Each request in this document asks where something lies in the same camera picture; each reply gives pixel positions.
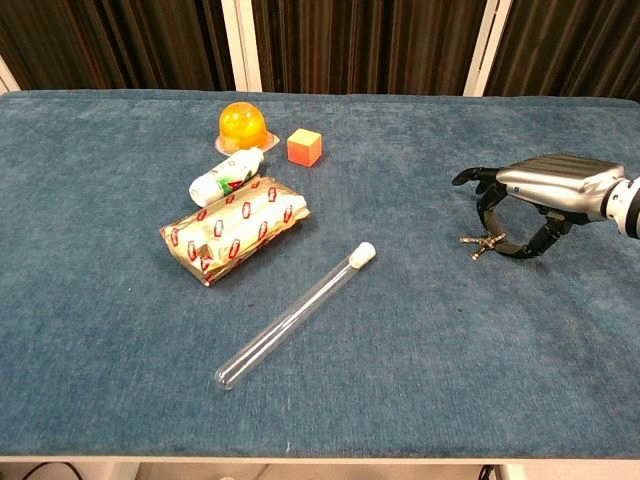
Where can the white green plastic bottle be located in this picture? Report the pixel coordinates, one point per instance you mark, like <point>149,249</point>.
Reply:
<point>220,180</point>

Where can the glass test tube white cap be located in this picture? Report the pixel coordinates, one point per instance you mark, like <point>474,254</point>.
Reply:
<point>295,315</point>

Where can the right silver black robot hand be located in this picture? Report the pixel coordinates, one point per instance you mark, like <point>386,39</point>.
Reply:
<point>555,182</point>

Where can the orange jelly cup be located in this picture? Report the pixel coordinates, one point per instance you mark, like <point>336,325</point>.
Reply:
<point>242,125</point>

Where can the blue table cloth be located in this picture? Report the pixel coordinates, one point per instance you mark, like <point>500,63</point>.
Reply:
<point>400,325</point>

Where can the gold red snack package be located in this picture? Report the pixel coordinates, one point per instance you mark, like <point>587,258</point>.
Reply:
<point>235,230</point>

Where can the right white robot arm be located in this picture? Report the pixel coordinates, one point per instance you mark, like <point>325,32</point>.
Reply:
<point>627,205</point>

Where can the silver key bunch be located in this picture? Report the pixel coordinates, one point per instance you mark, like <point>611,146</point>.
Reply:
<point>472,241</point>

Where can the orange foam cube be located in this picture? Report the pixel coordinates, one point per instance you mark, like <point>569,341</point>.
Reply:
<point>303,147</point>

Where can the white frame post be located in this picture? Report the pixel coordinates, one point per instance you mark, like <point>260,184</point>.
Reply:
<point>7,77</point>
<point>242,45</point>
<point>487,50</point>

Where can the black curtain panel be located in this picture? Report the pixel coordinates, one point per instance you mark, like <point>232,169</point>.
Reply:
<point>115,40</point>
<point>370,45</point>
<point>570,45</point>

